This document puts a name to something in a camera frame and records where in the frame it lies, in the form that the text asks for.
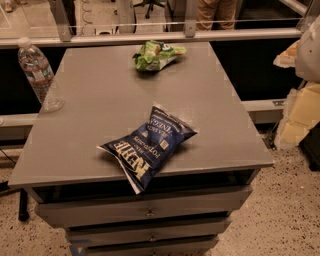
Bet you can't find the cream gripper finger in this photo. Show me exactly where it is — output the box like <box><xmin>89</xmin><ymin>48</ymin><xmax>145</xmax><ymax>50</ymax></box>
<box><xmin>274</xmin><ymin>82</ymin><xmax>320</xmax><ymax>150</ymax></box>
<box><xmin>273</xmin><ymin>41</ymin><xmax>299</xmax><ymax>68</ymax></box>

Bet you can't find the green rice chip bag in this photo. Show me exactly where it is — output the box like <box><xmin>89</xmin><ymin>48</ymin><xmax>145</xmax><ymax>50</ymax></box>
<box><xmin>133</xmin><ymin>40</ymin><xmax>186</xmax><ymax>72</ymax></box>

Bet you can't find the blue kettle chip bag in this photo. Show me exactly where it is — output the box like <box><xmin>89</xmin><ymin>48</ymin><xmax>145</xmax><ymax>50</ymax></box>
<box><xmin>99</xmin><ymin>104</ymin><xmax>197</xmax><ymax>194</ymax></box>

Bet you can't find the clear plastic water bottle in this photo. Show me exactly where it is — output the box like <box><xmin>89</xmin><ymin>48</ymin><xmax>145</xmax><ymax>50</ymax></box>
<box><xmin>17</xmin><ymin>37</ymin><xmax>64</xmax><ymax>112</ymax></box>

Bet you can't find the person in tan trousers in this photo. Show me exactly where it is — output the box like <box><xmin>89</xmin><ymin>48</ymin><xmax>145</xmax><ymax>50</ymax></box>
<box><xmin>196</xmin><ymin>0</ymin><xmax>237</xmax><ymax>31</ymax></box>

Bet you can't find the grey drawer cabinet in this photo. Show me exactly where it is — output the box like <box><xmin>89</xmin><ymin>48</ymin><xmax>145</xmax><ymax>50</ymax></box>
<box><xmin>9</xmin><ymin>42</ymin><xmax>273</xmax><ymax>256</ymax></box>

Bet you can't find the black office chair base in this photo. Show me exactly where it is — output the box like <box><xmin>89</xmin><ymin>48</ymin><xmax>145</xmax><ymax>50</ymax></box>
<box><xmin>133</xmin><ymin>0</ymin><xmax>166</xmax><ymax>19</ymax></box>

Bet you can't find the black floor stand leg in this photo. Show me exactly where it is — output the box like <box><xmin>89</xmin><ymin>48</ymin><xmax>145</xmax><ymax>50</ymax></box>
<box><xmin>18</xmin><ymin>189</ymin><xmax>29</xmax><ymax>222</ymax></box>

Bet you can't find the metal guard rail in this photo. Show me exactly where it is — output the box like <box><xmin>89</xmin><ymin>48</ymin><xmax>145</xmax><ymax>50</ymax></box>
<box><xmin>0</xmin><ymin>0</ymin><xmax>320</xmax><ymax>49</ymax></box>

